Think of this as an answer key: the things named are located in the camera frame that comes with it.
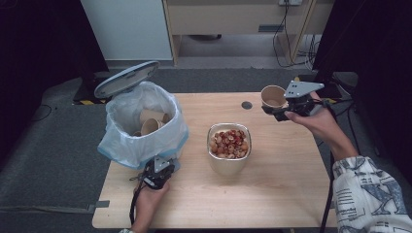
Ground grey tape piece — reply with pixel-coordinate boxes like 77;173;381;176
86;200;111;214

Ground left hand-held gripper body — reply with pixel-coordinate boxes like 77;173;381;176
129;155;177;190

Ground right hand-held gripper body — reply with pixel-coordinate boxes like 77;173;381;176
274;80;326;122

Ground pile of red-brown fruit shells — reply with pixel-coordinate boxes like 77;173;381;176
209;129;250;159

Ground person's right hand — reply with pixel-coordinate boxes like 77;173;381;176
284;90;354;157

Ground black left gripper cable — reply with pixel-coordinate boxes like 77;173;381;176
128;180;146;226

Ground black curtain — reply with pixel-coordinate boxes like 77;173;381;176
311;0;412;187
0;0;110;164

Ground white lidded trash bin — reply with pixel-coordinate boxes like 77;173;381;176
93;60;189;172

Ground black hanging cables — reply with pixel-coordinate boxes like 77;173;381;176
271;0;323;70

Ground light wooden desk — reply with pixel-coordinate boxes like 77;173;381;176
162;0;335;67

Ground thin black floor cable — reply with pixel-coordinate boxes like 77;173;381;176
31;103;53;123

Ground person's left hand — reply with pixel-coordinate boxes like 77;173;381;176
130;182;171;229

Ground white cabinet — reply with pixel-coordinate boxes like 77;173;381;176
80;0;173;62

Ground metal bowl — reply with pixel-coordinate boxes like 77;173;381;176
206;122;253;178

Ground white plastic trash bag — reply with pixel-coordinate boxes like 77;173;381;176
96;81;189;170

